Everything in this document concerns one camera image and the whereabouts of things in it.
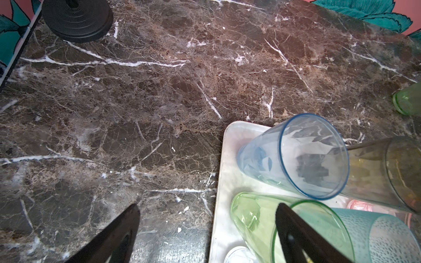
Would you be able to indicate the beige rectangular tray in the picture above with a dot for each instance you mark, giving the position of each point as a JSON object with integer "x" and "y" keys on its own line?
{"x": 225, "y": 235}

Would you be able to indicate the grey-blue translucent glass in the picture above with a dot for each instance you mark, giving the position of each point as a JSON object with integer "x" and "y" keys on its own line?
{"x": 304, "y": 154}

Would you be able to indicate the light green translucent glass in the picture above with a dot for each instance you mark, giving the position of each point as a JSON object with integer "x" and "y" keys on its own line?
{"x": 254, "y": 217}

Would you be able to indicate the teal frosted glass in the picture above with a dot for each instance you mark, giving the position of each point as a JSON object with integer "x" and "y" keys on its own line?
{"x": 379, "y": 238}

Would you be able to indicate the dark smoky tall glass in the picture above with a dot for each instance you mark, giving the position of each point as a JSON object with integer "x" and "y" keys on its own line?
{"x": 386, "y": 172}

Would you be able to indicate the toy microphone on black stand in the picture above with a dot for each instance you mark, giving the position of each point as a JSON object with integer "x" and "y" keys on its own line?
{"x": 78, "y": 21}

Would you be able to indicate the pink short glass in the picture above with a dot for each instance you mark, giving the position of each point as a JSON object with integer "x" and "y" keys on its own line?
{"x": 364, "y": 206}

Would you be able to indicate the green short glass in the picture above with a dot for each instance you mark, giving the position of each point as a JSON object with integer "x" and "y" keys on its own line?
{"x": 408, "y": 100}

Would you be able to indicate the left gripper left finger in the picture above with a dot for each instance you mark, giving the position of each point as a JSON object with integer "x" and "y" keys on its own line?
{"x": 115, "y": 243}

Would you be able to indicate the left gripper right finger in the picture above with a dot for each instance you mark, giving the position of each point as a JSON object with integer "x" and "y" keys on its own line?
{"x": 298, "y": 240}

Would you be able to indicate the clear tall glass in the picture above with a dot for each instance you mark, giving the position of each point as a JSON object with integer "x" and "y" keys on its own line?
{"x": 240, "y": 254}

